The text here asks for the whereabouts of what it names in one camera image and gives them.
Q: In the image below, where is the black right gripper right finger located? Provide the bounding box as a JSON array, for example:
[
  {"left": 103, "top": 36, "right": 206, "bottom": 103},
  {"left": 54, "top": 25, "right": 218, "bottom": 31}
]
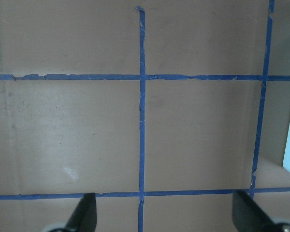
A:
[{"left": 232, "top": 190, "right": 290, "bottom": 232}]

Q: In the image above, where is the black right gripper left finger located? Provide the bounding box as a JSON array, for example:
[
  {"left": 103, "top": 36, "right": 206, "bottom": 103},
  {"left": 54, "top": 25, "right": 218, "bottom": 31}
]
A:
[{"left": 64, "top": 193, "right": 97, "bottom": 232}]

